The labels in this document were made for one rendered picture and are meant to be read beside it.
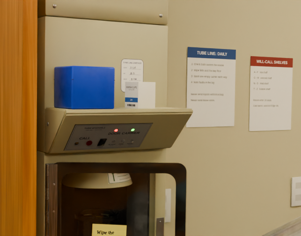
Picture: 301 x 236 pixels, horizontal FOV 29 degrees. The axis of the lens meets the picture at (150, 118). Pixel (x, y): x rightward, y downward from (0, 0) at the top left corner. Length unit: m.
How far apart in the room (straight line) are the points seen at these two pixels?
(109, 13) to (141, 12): 0.09
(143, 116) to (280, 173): 1.11
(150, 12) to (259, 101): 0.88
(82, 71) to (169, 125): 0.26
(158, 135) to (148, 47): 0.22
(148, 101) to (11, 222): 0.40
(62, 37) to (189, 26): 0.78
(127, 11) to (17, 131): 0.40
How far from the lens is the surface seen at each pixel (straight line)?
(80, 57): 1.35
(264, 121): 2.23
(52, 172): 1.31
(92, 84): 1.24
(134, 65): 1.41
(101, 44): 1.37
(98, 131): 1.28
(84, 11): 1.36
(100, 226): 1.33
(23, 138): 1.21
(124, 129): 1.31
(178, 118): 1.35
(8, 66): 1.29
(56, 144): 1.28
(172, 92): 1.98
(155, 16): 1.45
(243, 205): 2.21
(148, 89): 1.33
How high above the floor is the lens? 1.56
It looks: 3 degrees down
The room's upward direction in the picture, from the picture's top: 1 degrees clockwise
